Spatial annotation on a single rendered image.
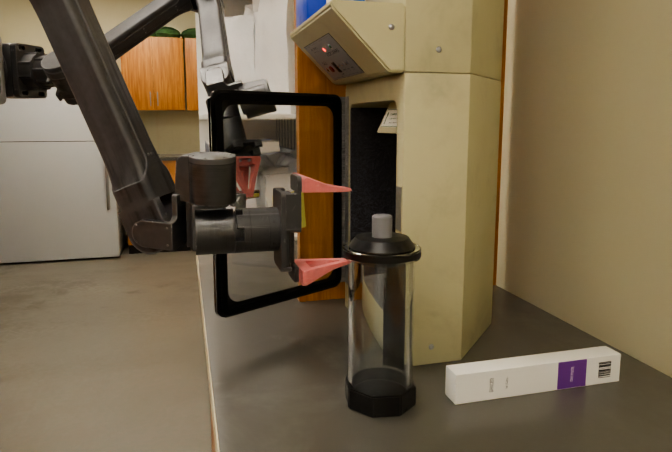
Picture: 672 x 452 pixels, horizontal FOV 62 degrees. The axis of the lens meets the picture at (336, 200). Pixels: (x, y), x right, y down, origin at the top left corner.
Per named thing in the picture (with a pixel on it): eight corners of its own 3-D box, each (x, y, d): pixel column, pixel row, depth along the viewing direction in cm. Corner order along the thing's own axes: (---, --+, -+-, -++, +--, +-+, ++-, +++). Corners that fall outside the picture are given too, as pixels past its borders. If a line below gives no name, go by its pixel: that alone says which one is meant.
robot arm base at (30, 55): (42, 98, 135) (38, 47, 133) (70, 98, 133) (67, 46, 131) (13, 97, 127) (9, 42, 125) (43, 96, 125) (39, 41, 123)
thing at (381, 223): (406, 253, 83) (407, 209, 82) (422, 269, 74) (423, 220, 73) (344, 254, 82) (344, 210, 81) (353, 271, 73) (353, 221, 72)
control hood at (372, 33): (345, 85, 115) (345, 34, 114) (405, 72, 84) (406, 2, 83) (289, 84, 112) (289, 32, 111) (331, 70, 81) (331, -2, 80)
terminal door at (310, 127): (341, 285, 119) (341, 94, 113) (217, 320, 98) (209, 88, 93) (339, 284, 120) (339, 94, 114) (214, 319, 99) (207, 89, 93)
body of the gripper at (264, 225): (295, 192, 70) (235, 193, 68) (296, 272, 71) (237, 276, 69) (286, 186, 76) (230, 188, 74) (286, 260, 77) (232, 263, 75)
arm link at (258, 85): (218, 102, 118) (204, 69, 111) (271, 88, 118) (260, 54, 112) (223, 139, 110) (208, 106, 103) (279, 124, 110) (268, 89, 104)
